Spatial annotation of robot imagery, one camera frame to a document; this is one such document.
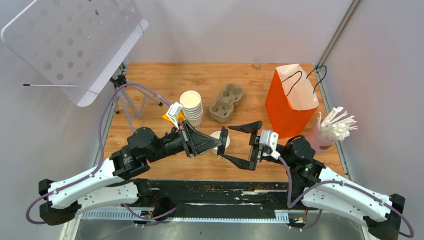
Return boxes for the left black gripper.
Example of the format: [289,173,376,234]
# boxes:
[146,120,223,163]

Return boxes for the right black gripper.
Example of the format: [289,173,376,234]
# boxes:
[220,121,293,170]

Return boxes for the single white paper cup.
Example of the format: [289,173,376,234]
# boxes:
[210,131,231,157]

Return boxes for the black coffee cup lid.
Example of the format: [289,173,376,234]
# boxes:
[217,126,228,156]

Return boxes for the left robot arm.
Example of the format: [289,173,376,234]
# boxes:
[38,121,228,226]

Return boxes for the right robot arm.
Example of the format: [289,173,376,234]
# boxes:
[217,121,414,240]

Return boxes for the yellow plastic triangle holder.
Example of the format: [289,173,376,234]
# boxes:
[162,111,187,122]

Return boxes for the stack of white paper cups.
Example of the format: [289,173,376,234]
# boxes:
[179,90,204,128]

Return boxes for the stacked pulp cup carriers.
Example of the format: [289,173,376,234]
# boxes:
[208,83,244,123]

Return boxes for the orange paper bag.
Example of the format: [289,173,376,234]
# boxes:
[265,64,319,139]

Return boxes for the white tripod stand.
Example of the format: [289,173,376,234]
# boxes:
[113,85,163,134]

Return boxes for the pink cup of wrapped straws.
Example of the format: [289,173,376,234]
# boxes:
[305,106,359,155]

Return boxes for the clear perforated acrylic panel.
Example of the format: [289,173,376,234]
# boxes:
[0,0,149,107]

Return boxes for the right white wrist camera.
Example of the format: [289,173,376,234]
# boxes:
[259,129,281,160]

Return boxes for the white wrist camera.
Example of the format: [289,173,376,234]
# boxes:
[166,101,183,130]
[259,129,281,160]

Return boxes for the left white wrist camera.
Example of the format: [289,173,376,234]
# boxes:
[166,101,183,130]

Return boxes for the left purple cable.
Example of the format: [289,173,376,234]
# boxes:
[25,82,173,226]

